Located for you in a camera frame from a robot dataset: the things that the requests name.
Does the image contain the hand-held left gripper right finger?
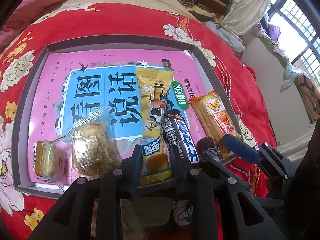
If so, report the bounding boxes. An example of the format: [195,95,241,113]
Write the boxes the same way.
[171,147,288,240]

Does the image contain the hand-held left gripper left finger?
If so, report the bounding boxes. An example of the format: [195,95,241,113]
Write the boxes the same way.
[27,144,143,240]

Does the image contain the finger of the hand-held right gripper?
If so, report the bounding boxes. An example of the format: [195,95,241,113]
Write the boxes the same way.
[221,133,298,183]

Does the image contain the dark chocolate bar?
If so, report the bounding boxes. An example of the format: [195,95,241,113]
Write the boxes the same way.
[161,112,201,166]

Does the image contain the black snack packet green ends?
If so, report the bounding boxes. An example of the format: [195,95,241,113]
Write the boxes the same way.
[196,136,223,163]

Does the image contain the yellow snack packet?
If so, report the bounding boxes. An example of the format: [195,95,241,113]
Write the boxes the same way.
[135,64,176,186]

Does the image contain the small tan biscuit packet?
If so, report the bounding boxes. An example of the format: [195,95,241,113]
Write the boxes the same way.
[32,140,70,181]

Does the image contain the dark brown cardboard box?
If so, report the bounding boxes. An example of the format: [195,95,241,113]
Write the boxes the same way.
[11,35,247,201]

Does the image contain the orange biscuit stick packet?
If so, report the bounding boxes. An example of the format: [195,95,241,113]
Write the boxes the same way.
[189,91,242,158]

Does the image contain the round pastry in clear wrap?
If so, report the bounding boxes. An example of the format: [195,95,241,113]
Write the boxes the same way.
[54,106,123,180]

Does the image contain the person's dark clothing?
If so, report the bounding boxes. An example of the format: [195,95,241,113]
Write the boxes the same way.
[295,125,320,240]

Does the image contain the orange black patterned cloth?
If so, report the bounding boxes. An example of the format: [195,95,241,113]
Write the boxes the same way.
[294,73,320,125]

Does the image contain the green cloth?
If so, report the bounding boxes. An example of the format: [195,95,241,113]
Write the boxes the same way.
[260,34,291,66]

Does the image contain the white crumpled cloth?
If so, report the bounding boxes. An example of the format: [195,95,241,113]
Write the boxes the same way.
[205,21,246,53]

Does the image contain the purple cloth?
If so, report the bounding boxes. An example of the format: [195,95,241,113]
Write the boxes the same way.
[269,25,282,41]

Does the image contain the pink and blue book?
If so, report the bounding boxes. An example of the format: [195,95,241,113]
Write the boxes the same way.
[29,47,233,188]

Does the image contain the white curtain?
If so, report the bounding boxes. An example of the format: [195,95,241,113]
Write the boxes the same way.
[221,0,283,36]

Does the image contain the barred window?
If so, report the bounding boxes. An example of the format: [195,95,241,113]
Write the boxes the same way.
[265,0,320,81]

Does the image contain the red floral blanket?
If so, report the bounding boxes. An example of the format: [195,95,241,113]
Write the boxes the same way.
[0,2,278,240]

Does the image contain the pile of folded clothes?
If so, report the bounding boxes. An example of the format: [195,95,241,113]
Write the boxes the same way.
[160,0,232,22]

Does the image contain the pink quilt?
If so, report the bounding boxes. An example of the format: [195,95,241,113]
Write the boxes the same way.
[0,0,72,53]

